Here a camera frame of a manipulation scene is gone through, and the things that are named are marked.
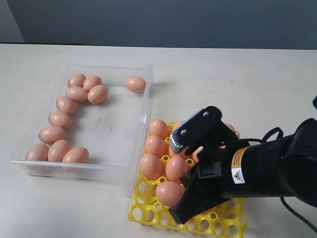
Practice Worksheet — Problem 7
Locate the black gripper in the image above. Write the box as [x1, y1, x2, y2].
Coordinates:
[169, 146, 248, 224]

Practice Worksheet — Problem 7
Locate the brown egg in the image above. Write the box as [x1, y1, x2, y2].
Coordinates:
[66, 86, 88, 103]
[39, 125, 67, 144]
[26, 143, 49, 161]
[49, 111, 72, 130]
[168, 147, 192, 160]
[145, 135, 165, 158]
[225, 123, 236, 132]
[192, 146, 203, 163]
[87, 85, 108, 104]
[140, 153, 162, 180]
[83, 75, 102, 91]
[68, 73, 86, 88]
[156, 181, 185, 208]
[125, 76, 146, 93]
[56, 96, 76, 116]
[172, 121, 183, 131]
[165, 156, 188, 183]
[48, 139, 71, 162]
[150, 119, 169, 140]
[62, 147, 89, 163]

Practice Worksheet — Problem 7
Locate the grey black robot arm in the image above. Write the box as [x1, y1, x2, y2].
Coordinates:
[169, 106, 317, 224]

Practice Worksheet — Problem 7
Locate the yellow plastic egg tray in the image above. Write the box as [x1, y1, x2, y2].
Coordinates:
[128, 170, 248, 238]

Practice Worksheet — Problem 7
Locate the clear plastic egg bin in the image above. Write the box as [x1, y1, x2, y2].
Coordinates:
[12, 65, 153, 197]

